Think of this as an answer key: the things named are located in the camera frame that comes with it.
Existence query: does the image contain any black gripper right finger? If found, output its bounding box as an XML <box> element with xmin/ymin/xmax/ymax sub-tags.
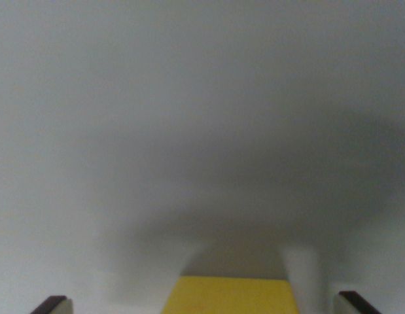
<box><xmin>332</xmin><ymin>291</ymin><xmax>383</xmax><ymax>314</ymax></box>

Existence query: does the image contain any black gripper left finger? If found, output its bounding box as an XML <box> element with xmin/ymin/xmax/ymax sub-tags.
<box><xmin>30</xmin><ymin>296</ymin><xmax>74</xmax><ymax>314</ymax></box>

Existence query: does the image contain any yellow cube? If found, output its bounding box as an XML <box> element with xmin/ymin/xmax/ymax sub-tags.
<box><xmin>160</xmin><ymin>275</ymin><xmax>300</xmax><ymax>314</ymax></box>

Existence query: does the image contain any grey plastic bin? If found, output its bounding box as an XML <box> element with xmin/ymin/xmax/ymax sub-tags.
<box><xmin>0</xmin><ymin>0</ymin><xmax>405</xmax><ymax>314</ymax></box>

